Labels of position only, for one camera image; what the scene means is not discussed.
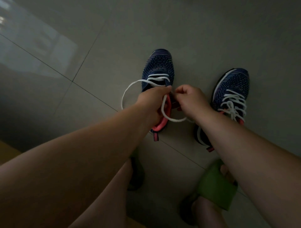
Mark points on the person's right leg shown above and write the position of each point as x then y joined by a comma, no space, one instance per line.
207,213

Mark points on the green foam slipper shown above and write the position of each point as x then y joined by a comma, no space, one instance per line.
136,173
216,185

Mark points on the person's left forearm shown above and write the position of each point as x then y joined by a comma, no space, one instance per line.
58,176

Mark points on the person's left hand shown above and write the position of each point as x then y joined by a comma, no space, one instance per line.
152,101

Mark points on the blue knit sneaker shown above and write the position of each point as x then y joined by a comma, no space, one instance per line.
232,82
158,61

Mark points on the white shoelace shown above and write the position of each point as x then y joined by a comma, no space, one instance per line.
232,105
124,94

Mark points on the person's right forearm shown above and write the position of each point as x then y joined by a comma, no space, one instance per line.
256,169

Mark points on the person's right hand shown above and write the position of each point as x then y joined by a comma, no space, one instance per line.
194,101

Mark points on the person's leg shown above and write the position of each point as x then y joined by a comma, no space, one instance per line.
207,213
105,206

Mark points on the person's left leg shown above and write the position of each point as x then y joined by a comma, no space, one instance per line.
105,206

